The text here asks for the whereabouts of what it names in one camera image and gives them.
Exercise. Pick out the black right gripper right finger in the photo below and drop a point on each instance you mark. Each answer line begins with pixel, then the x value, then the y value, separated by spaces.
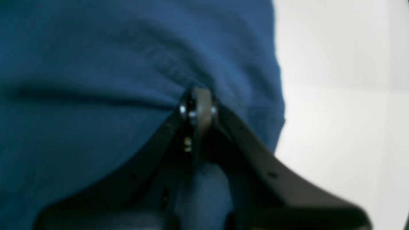
pixel 266 194

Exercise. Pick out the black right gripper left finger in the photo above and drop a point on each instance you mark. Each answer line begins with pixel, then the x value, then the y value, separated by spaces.
pixel 141 194

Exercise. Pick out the dark blue t-shirt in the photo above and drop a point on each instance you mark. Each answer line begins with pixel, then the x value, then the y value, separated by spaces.
pixel 85 83

